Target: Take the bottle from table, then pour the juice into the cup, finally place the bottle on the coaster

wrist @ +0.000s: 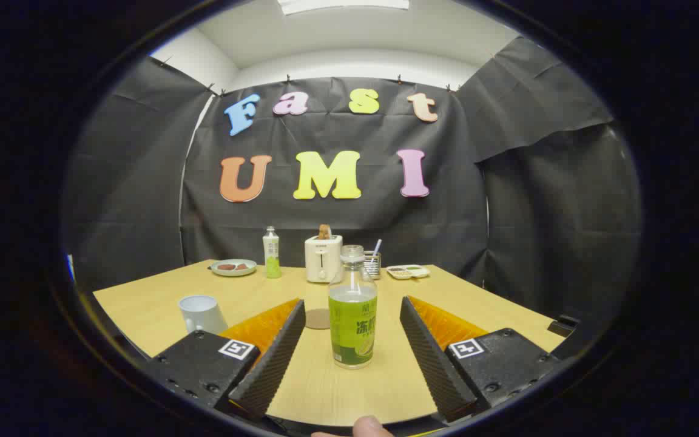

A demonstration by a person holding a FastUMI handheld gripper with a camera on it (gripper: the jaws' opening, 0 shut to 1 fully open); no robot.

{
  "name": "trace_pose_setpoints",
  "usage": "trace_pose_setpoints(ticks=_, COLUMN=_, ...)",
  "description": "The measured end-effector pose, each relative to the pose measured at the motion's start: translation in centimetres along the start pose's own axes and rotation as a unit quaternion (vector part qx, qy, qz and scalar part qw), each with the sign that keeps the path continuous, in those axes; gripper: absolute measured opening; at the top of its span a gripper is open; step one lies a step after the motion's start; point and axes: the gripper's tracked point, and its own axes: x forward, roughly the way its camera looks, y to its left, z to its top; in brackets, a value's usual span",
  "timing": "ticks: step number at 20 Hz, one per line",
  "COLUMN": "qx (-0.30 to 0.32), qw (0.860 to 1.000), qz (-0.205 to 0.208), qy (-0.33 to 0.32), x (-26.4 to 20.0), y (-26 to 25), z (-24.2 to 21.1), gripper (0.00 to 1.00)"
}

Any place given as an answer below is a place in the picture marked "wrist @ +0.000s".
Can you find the pale green plate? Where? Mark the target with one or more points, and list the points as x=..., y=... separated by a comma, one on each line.
x=233, y=272

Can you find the wooden table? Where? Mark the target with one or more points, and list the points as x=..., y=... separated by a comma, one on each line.
x=143, y=309

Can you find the green label juice bottle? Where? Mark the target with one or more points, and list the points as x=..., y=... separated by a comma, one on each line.
x=352, y=328

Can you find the ceiling light panel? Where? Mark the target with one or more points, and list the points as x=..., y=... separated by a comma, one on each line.
x=343, y=5

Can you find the black backdrop cloth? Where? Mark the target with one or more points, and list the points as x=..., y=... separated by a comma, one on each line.
x=446, y=212

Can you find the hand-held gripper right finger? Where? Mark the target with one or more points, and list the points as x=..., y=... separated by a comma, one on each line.
x=431, y=358

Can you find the brown toast slice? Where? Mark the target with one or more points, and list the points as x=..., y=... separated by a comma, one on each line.
x=324, y=232

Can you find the round brown coaster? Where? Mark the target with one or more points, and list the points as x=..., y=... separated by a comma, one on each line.
x=318, y=320

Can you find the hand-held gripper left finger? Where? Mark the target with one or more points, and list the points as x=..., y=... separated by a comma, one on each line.
x=276, y=358

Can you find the white cup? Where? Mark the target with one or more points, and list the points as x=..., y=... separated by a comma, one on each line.
x=201, y=312

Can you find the white straw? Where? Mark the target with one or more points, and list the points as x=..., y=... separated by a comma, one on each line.
x=377, y=247

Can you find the small black object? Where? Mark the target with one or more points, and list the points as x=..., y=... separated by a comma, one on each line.
x=563, y=326

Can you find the white toaster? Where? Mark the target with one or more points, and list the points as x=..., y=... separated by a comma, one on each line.
x=322, y=261

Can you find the small capped green bottle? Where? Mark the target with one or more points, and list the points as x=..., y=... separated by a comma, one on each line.
x=272, y=255

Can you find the white divided dish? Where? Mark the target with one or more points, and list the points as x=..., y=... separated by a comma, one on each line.
x=407, y=272

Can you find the metal mesh holder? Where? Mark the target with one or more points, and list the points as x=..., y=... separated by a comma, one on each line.
x=374, y=267

